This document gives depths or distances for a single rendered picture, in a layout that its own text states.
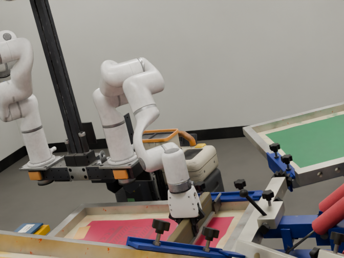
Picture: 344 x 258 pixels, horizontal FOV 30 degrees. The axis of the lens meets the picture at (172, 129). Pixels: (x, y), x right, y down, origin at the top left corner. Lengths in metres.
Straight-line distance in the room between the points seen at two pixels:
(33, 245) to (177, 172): 0.83
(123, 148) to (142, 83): 0.48
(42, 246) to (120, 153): 1.28
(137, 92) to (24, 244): 0.96
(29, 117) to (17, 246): 1.54
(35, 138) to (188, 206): 0.96
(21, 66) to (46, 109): 4.43
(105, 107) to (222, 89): 3.66
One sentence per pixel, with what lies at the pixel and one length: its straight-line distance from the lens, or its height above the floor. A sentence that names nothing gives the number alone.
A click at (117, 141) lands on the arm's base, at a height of 1.23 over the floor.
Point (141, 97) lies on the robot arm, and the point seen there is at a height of 1.47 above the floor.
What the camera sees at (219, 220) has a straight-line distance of 2.35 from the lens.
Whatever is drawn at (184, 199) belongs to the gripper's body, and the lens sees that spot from 2.11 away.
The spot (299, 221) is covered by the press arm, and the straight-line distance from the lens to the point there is 2.05.
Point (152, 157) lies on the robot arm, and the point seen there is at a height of 1.29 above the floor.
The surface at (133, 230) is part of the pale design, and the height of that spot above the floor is 0.96.
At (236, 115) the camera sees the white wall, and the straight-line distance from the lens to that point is 6.17.
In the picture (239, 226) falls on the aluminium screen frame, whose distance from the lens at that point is 2.19.
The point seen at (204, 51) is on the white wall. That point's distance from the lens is 6.09.
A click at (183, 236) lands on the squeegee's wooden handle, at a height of 1.04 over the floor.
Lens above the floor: 1.95
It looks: 16 degrees down
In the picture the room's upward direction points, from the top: 13 degrees counter-clockwise
